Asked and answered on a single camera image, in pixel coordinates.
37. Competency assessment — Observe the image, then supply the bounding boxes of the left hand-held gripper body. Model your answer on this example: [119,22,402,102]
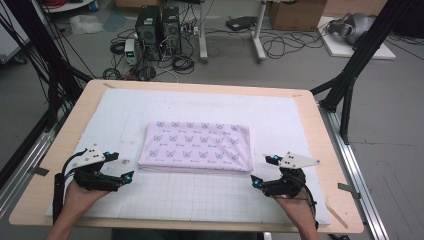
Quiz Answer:
[70,143,126,193]

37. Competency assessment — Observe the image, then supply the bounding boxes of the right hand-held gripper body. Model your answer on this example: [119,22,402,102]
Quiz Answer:
[261,151,321,200]

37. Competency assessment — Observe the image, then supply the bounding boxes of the pale purple printed towel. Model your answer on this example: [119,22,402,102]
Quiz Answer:
[137,120,254,174]

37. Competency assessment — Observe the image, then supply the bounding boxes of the person's left hand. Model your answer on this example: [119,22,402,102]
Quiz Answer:
[62,181,111,218]

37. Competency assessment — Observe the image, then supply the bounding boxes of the person's right hand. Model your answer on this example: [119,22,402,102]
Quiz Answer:
[273,192,318,225]

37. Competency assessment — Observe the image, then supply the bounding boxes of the grey tape piece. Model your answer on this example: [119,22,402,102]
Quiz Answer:
[31,165,50,178]
[337,182,362,200]

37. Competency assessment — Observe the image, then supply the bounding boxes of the white foam grid mat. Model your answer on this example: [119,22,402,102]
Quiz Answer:
[44,87,332,226]

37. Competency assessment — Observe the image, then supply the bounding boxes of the thin wooden strip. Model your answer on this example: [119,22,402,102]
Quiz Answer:
[324,203,349,230]

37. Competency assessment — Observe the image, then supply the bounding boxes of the small white power supply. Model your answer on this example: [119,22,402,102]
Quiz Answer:
[124,38,138,66]

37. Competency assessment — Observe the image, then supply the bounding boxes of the white floor board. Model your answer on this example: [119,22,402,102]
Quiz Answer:
[316,16,398,61]

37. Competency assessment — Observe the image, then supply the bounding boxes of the white desk leg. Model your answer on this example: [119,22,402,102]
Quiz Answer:
[251,0,268,64]
[198,0,209,64]

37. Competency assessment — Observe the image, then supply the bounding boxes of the large black computer tower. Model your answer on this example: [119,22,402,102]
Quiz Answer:
[134,5,164,62]

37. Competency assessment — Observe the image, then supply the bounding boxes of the clear plastic bag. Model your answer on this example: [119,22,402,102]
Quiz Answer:
[69,13,105,36]

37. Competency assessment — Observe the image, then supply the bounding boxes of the slim black computer tower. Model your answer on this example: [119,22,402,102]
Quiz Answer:
[161,5,183,56]

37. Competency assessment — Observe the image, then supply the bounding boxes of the flat black device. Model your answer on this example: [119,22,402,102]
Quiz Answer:
[225,15,258,32]

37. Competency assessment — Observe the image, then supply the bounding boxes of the brown cardboard box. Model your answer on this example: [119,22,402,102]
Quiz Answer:
[268,0,329,33]

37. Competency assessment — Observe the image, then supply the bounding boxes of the grey headset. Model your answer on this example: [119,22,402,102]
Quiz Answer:
[327,12,376,46]

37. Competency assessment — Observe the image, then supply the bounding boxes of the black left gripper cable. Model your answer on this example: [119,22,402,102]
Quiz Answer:
[52,149,89,225]

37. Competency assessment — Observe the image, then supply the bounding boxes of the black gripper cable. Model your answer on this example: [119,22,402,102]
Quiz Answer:
[52,149,89,225]
[293,176,319,231]

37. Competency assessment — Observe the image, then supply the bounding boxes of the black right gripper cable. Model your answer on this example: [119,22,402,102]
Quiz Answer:
[293,176,319,231]

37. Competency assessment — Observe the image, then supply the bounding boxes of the aluminium rail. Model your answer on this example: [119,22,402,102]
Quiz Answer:
[0,109,68,218]
[318,104,391,240]

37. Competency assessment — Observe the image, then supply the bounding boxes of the black metal frame post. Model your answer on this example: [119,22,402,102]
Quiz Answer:
[0,0,94,131]
[309,0,414,146]

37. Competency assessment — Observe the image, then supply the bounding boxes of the loose black floor cables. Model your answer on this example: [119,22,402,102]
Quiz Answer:
[259,28,329,60]

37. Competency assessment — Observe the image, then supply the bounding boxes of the tangle of black floor cables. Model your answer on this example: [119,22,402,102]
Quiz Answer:
[101,28,198,83]

